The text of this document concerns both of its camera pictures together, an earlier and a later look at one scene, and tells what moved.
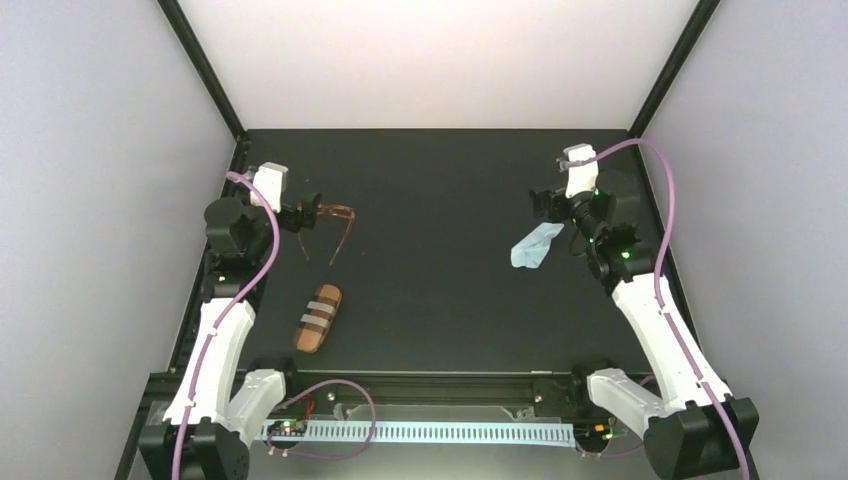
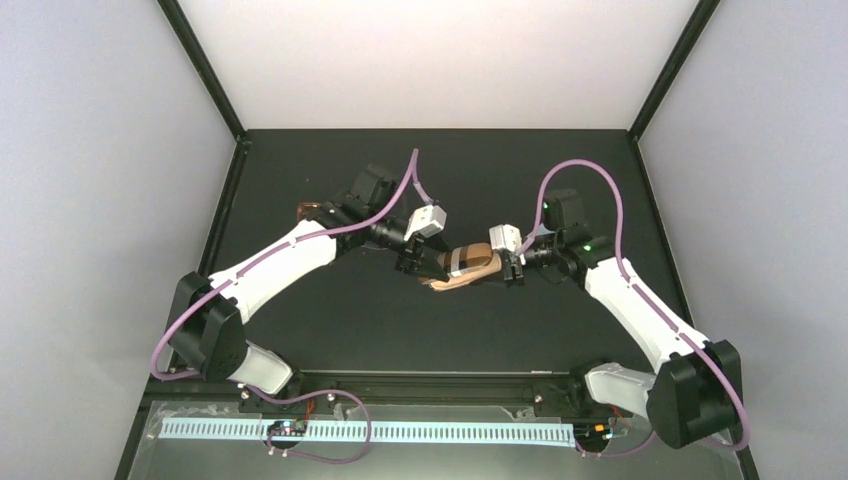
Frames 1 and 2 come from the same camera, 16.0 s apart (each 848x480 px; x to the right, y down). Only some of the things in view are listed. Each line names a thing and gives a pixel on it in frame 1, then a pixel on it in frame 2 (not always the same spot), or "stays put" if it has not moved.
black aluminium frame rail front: (422, 388) stays put
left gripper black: (309, 216) → (413, 264)
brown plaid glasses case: (318, 316) → (466, 264)
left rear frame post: (205, 68) stays put
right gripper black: (544, 203) → (514, 263)
